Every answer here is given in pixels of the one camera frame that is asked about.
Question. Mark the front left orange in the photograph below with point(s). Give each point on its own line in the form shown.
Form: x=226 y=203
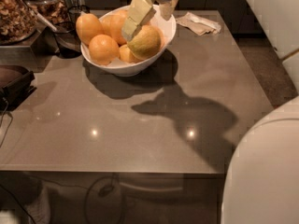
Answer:
x=103 y=49

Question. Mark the glass jar of nuts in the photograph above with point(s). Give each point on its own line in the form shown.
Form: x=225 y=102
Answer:
x=17 y=21

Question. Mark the greenish yellow orange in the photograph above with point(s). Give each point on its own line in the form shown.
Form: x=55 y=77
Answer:
x=146 y=43

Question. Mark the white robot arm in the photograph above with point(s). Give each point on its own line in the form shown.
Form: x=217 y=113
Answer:
x=262 y=181

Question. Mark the folded brown paper napkin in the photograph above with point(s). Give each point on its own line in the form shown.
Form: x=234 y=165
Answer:
x=198 y=25

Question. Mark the small front middle orange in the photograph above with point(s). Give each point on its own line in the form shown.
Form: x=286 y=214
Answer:
x=126 y=55

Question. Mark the tall middle orange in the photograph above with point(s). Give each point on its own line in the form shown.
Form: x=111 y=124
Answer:
x=116 y=23

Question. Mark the dark device with cable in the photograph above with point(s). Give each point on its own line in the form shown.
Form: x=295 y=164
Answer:
x=15 y=86

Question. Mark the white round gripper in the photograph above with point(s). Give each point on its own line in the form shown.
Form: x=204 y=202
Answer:
x=138 y=8

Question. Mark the orange at far left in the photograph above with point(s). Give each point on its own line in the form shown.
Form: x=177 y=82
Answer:
x=88 y=26

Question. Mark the white oval ceramic bowl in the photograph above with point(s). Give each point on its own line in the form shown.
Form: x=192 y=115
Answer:
x=122 y=69

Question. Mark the partly hidden back orange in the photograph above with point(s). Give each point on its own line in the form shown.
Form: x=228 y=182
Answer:
x=106 y=24

